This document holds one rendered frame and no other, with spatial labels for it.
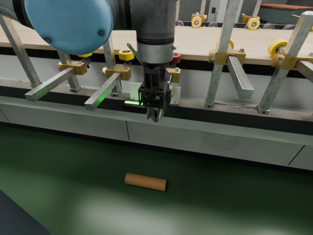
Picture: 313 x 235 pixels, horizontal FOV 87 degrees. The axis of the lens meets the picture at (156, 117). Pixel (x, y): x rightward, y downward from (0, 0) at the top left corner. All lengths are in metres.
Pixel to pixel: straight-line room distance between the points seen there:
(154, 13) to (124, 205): 1.16
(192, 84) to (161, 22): 0.70
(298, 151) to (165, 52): 1.30
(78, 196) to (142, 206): 0.46
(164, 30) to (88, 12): 0.19
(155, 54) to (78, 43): 0.19
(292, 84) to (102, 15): 1.05
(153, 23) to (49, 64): 1.09
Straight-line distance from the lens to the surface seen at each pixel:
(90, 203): 1.36
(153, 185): 1.27
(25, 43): 1.38
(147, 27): 0.39
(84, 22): 0.25
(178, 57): 0.86
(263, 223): 1.41
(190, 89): 1.06
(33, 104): 1.39
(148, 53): 0.40
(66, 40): 0.26
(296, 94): 1.20
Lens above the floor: 1.17
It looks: 39 degrees down
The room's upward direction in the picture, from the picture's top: straight up
